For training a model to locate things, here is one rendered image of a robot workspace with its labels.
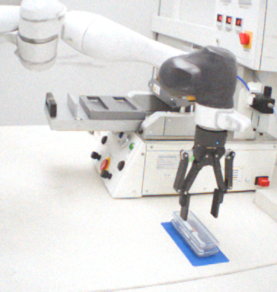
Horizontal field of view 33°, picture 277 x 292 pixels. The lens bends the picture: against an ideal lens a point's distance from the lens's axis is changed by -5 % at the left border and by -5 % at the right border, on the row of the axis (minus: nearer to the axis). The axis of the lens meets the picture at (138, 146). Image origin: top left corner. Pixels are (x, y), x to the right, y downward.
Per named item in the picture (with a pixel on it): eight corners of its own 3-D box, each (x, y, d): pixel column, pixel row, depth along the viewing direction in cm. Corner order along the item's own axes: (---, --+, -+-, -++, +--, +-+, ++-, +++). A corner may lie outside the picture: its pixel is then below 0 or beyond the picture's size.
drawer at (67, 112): (131, 113, 162) (133, 90, 160) (151, 133, 142) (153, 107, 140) (43, 112, 154) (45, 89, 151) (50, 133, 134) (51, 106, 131)
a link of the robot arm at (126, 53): (89, 17, 113) (199, 65, 102) (128, 17, 129) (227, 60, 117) (77, 57, 118) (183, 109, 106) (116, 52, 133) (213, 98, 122)
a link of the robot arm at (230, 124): (189, 99, 111) (186, 121, 112) (212, 112, 99) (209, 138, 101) (236, 100, 114) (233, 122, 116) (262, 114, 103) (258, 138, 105)
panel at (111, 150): (91, 159, 168) (117, 112, 165) (110, 195, 141) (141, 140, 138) (87, 157, 167) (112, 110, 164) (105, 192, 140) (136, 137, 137)
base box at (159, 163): (227, 157, 185) (233, 114, 180) (274, 196, 151) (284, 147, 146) (90, 158, 170) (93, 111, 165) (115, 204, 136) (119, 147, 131)
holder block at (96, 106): (128, 103, 160) (128, 95, 159) (144, 119, 141) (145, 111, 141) (78, 102, 155) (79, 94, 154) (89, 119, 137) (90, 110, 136)
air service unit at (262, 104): (251, 125, 146) (257, 79, 142) (274, 140, 133) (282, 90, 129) (237, 125, 145) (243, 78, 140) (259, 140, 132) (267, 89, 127)
